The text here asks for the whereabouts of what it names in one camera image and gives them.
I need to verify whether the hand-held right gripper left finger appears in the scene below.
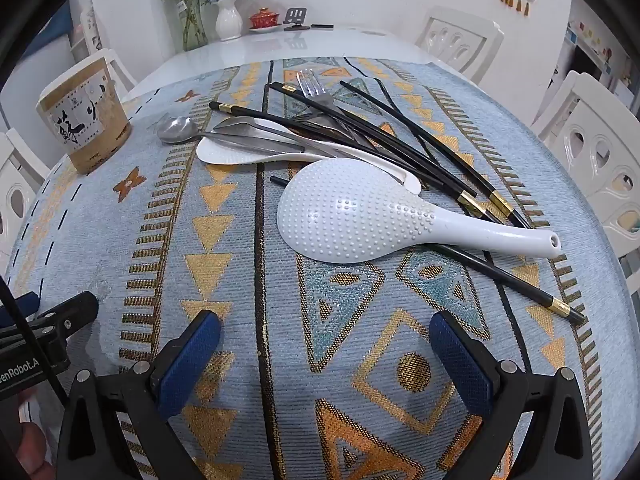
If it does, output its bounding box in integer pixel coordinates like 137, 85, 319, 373
56, 309, 223, 480

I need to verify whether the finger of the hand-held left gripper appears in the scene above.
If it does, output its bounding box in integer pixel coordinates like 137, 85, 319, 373
27, 291, 99, 337
6, 291, 42, 320

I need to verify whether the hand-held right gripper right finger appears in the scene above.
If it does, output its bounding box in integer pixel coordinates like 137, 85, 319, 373
428, 310, 596, 480

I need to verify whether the dotted white rice paddle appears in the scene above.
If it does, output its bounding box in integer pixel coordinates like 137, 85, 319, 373
276, 160, 562, 264

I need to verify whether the white ceramic spoon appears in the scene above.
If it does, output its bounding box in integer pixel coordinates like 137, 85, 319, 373
196, 119, 422, 194

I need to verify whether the metal spoon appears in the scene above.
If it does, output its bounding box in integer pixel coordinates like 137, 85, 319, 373
214, 116, 321, 143
157, 116, 307, 155

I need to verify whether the metal fork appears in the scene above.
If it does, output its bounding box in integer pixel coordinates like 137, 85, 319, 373
296, 70, 381, 156
287, 110, 371, 148

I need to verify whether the blue patterned tablecloth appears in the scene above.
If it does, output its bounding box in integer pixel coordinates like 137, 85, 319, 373
0, 57, 633, 480

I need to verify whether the white chair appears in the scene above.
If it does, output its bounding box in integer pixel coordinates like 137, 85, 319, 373
70, 49, 138, 103
414, 6, 505, 86
0, 130, 51, 271
531, 71, 640, 261

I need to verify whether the blue refrigerator cover cloth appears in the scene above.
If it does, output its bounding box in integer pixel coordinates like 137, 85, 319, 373
20, 1, 75, 58

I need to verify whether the white shelf rack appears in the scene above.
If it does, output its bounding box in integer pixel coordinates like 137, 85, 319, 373
70, 0, 103, 58

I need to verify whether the glass vase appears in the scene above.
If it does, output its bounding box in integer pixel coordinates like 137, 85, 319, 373
175, 0, 208, 52

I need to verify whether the white ceramic vase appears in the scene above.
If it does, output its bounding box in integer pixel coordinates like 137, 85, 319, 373
216, 0, 244, 42

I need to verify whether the white cabinet with stickers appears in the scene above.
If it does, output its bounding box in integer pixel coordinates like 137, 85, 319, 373
565, 20, 640, 106

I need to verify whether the red lidded teacup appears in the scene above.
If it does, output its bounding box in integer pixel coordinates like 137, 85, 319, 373
248, 7, 275, 33

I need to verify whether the black phone stand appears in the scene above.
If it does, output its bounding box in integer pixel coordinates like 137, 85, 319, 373
283, 7, 311, 32

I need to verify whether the black cable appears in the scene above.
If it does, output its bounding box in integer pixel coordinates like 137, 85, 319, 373
0, 275, 68, 408

